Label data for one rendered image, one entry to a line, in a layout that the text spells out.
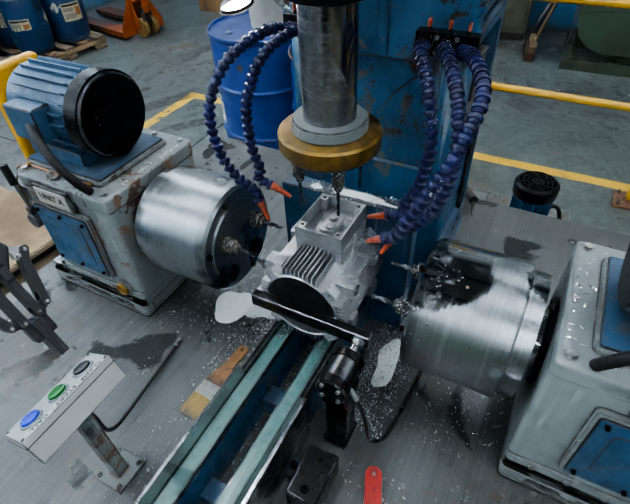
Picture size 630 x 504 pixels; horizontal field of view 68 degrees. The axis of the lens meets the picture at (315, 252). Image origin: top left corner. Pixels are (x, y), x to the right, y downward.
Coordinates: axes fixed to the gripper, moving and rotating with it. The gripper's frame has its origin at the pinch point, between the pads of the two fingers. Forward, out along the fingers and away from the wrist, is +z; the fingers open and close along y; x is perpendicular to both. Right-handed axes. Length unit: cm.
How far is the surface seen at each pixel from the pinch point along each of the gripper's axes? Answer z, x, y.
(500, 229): 55, -36, 100
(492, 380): 36, -54, 29
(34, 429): 8.2, -3.4, -10.7
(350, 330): 27, -30, 30
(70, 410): 10.1, -3.5, -5.8
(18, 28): -110, 397, 260
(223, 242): 8.7, -3.3, 35.7
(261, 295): 18.3, -12.7, 29.8
